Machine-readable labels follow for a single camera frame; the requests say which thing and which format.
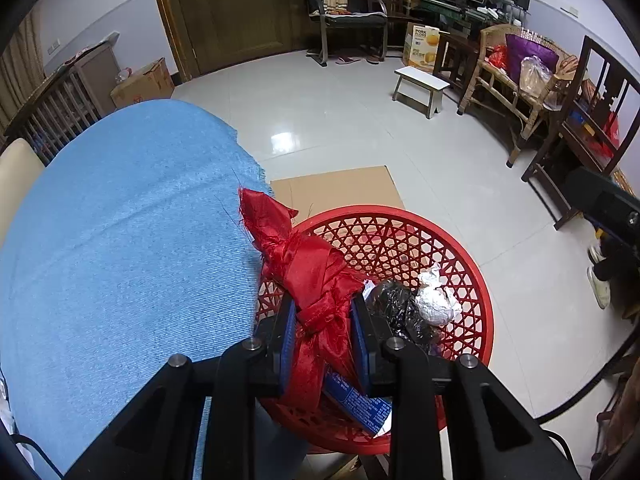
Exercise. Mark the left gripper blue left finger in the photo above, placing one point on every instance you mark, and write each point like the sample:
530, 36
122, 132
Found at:
282, 341

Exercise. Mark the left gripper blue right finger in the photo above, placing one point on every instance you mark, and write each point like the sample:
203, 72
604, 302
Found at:
368, 336

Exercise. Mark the black plastic bag bundle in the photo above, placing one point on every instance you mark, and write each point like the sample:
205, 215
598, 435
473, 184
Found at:
396, 303

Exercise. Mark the blue medicine box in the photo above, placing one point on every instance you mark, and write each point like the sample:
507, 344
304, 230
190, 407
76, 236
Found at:
373, 415

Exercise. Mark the white paper ball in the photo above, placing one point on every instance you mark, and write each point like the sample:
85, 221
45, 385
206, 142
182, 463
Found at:
437, 305

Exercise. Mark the dark wooden chair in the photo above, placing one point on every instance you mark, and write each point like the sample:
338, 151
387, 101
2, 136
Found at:
596, 124

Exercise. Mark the flat cardboard sheet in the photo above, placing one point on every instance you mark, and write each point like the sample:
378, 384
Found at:
317, 193

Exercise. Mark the wicker wooden armchair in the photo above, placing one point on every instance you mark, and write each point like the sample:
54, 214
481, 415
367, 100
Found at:
492, 88

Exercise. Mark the blue round tablecloth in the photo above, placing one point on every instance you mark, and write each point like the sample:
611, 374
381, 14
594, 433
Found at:
129, 248

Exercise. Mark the purple cushion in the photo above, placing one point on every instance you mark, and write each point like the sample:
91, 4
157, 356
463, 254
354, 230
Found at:
518, 48

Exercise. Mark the small white stool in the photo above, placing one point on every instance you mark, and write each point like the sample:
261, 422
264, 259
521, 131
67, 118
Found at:
421, 87

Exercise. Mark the yellow printed cardboard box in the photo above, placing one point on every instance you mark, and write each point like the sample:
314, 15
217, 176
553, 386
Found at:
420, 48

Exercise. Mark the brown cardboard box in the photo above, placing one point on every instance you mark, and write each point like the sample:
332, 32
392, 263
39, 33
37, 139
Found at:
151, 82

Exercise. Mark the black metal chair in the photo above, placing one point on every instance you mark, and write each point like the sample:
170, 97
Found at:
348, 14

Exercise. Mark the beige leather sofa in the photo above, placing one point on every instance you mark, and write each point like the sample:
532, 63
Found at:
20, 167

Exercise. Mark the wooden slatted radiator cabinet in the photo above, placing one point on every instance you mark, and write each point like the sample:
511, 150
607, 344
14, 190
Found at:
69, 101

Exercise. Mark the brown wooden double door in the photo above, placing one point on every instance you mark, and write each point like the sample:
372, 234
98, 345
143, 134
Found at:
207, 35

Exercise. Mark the beige brown curtain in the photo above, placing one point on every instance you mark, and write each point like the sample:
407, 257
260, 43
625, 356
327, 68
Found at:
21, 68

